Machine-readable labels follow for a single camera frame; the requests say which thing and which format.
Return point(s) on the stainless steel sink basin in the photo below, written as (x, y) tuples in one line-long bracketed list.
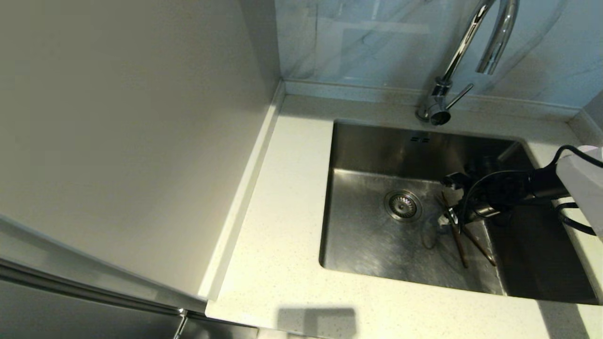
[(358, 254)]

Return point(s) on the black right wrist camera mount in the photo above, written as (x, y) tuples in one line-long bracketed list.
[(464, 175)]

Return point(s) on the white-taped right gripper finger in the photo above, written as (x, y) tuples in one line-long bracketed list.
[(444, 219)]

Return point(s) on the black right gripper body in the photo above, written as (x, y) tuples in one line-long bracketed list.
[(504, 193)]

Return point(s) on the silver cabinet trim strip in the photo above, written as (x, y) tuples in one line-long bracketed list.
[(94, 287)]

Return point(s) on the brown wooden chopstick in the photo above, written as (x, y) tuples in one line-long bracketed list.
[(460, 247), (480, 247)]

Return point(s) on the white countertop upstand strip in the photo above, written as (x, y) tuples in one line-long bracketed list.
[(245, 188)]

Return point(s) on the glossy grey lower cabinet door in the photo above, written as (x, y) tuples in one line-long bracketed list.
[(70, 315)]

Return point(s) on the beige tall cabinet side panel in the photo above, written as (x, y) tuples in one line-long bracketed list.
[(118, 141)]

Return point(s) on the chrome gooseneck kitchen faucet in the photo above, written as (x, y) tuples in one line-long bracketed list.
[(459, 47)]

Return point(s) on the round metal drain strainer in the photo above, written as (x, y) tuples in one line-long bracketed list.
[(403, 205)]

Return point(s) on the grey tall cabinet door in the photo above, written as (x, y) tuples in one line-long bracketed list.
[(47, 249)]

